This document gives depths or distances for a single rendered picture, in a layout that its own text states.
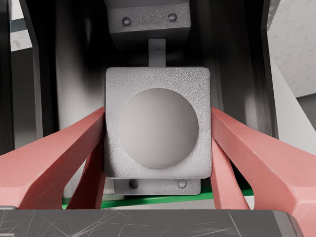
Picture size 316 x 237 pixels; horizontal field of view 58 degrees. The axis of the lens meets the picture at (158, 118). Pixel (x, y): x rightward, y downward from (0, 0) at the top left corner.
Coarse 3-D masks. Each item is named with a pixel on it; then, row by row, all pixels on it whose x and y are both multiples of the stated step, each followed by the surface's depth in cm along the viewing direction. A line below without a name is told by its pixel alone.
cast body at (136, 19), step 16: (112, 0) 14; (128, 0) 14; (144, 0) 14; (160, 0) 14; (176, 0) 14; (112, 16) 15; (128, 16) 15; (144, 16) 15; (160, 16) 15; (176, 16) 15; (112, 32) 15; (128, 32) 15; (144, 32) 15; (160, 32) 15; (176, 32) 15; (128, 48) 17
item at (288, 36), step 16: (288, 0) 83; (304, 0) 85; (288, 16) 89; (304, 16) 91; (272, 32) 94; (288, 32) 96; (304, 32) 98; (272, 48) 101; (288, 48) 104; (304, 48) 106; (288, 64) 113; (304, 64) 116; (288, 80) 124; (304, 80) 128
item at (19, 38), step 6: (12, 24) 19; (18, 24) 19; (24, 24) 19; (12, 30) 18; (18, 30) 18; (24, 30) 18; (12, 36) 18; (18, 36) 19; (24, 36) 19; (12, 42) 19; (18, 42) 19; (24, 42) 19; (30, 42) 19; (12, 48) 19; (18, 48) 19; (24, 48) 20
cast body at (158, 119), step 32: (160, 64) 16; (128, 96) 11; (160, 96) 10; (192, 96) 11; (128, 128) 10; (160, 128) 10; (192, 128) 10; (128, 160) 11; (160, 160) 10; (192, 160) 11; (128, 192) 14; (160, 192) 14; (192, 192) 14
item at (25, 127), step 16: (16, 64) 25; (32, 64) 25; (16, 80) 26; (32, 80) 26; (16, 96) 26; (32, 96) 26; (16, 112) 26; (32, 112) 27; (16, 128) 27; (32, 128) 27; (16, 144) 27
